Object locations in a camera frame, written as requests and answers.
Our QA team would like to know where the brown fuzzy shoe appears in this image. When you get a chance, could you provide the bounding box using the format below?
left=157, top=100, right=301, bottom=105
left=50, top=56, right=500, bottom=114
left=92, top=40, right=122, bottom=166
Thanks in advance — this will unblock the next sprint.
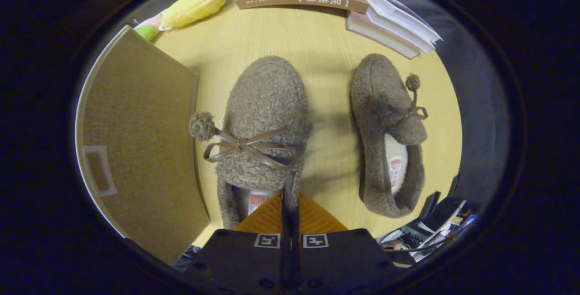
left=189, top=56, right=313, bottom=231
left=350, top=53, right=429, bottom=218

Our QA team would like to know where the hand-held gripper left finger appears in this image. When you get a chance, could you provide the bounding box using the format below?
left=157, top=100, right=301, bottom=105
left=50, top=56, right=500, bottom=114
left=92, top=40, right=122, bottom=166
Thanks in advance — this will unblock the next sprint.
left=184, top=191, right=290, bottom=295

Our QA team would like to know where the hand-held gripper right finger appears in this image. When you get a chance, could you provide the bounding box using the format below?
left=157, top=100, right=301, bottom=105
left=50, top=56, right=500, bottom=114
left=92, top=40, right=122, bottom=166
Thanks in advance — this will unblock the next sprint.
left=292, top=191, right=404, bottom=295

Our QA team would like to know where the dark equipment clutter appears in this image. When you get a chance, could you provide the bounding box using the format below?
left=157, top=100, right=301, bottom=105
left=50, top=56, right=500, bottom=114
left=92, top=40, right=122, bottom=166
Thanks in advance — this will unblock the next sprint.
left=378, top=175, right=477, bottom=264

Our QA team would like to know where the beige fabric storage box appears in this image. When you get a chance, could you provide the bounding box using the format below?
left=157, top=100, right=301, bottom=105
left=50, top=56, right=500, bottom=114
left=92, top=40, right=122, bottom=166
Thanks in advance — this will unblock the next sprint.
left=75, top=25, right=211, bottom=266

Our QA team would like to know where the yellow plush toy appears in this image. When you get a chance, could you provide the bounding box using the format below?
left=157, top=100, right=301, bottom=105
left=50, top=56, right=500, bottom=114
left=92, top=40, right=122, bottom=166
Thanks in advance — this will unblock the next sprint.
left=161, top=0, right=228, bottom=28

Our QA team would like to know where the white magazine with portrait cover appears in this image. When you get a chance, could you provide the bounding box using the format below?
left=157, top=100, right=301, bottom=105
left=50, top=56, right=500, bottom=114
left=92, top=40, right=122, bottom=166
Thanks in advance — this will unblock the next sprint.
left=356, top=0, right=442, bottom=44

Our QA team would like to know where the pink and green plush toy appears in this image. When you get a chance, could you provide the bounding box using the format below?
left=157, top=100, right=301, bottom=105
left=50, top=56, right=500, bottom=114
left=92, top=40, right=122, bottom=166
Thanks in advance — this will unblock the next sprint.
left=134, top=12, right=173, bottom=42

